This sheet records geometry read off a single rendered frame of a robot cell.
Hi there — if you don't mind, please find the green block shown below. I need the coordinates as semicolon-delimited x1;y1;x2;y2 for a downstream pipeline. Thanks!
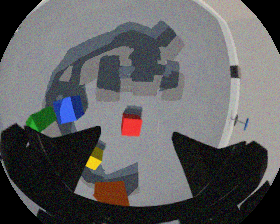
26;109;50;133
42;105;56;124

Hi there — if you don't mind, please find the blue block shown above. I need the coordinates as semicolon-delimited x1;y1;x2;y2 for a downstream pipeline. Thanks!
52;95;84;124

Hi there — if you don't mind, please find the small yellow block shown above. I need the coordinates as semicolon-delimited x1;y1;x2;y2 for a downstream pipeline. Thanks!
87;147;104;171

